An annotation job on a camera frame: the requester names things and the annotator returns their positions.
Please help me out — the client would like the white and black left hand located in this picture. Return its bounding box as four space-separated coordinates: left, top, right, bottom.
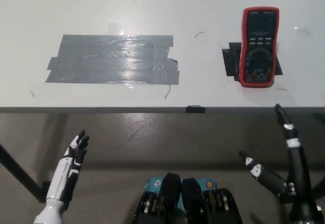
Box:
32 130 90 224

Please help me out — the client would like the black right hand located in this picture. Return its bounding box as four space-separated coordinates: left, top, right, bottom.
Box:
238 104 319 211

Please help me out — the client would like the red digital multimeter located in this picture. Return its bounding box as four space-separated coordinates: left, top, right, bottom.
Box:
239 7 280 88

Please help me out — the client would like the black metal table leg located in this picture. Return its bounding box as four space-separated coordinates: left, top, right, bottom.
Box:
0 144 44 203

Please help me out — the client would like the small black tape piece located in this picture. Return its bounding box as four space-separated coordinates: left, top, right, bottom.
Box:
185 105 206 114

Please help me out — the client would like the black tape patch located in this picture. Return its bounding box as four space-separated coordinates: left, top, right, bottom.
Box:
221 42 283 77

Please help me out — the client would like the grey duct tape patch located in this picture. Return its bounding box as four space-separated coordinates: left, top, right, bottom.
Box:
45 34 180 85

